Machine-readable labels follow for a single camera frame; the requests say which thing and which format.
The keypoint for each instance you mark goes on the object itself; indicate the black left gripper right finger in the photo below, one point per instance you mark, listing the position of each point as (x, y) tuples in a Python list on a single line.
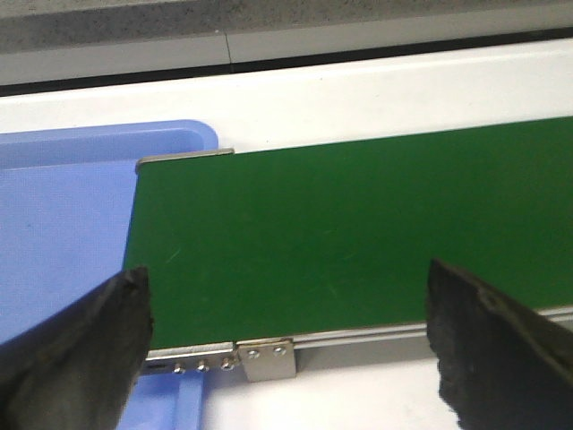
[(501, 365)]

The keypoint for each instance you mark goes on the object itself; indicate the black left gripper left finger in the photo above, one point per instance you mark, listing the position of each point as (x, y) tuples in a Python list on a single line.
[(77, 369)]

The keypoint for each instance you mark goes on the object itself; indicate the blue plastic tray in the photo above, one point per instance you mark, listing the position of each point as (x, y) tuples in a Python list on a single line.
[(66, 203)]

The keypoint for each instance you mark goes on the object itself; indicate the green conveyor belt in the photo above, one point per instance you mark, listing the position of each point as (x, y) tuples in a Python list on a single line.
[(340, 236)]

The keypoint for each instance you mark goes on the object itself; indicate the grey stone counter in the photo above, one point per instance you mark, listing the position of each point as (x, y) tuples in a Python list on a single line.
[(58, 40)]

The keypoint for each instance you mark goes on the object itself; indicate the metal end bracket plate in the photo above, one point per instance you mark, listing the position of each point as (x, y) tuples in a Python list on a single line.
[(267, 359)]

